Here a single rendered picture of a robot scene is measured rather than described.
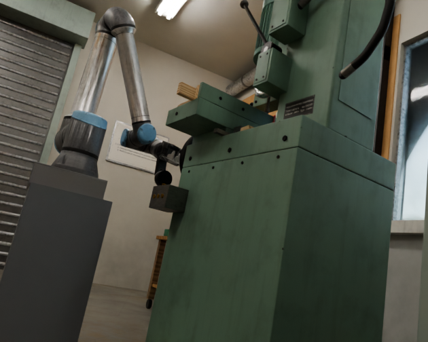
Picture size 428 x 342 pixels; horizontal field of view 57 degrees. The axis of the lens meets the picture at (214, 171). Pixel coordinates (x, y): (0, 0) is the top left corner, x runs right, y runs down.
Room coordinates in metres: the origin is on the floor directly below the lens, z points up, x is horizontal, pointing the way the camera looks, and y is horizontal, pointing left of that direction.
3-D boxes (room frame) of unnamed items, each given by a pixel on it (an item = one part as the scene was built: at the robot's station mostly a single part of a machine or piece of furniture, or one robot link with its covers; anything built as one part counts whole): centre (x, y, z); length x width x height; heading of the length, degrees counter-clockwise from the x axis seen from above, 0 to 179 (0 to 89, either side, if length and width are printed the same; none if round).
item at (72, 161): (1.61, 0.56, 0.68); 0.19 x 0.19 x 0.10
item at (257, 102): (1.39, -0.16, 1.03); 0.14 x 0.07 x 0.09; 33
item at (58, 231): (1.61, 0.56, 0.27); 0.30 x 0.30 x 0.55; 25
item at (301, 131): (1.30, -0.22, 0.76); 0.57 x 0.45 x 0.09; 33
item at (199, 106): (1.48, -0.08, 0.87); 0.61 x 0.30 x 0.06; 123
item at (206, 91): (1.36, -0.16, 0.93); 0.60 x 0.02 x 0.06; 123
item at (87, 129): (1.61, 0.57, 0.82); 0.17 x 0.15 x 0.18; 32
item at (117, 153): (4.21, 0.86, 1.48); 0.64 x 0.02 x 0.46; 115
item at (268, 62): (1.16, -0.13, 1.02); 0.09 x 0.07 x 0.12; 123
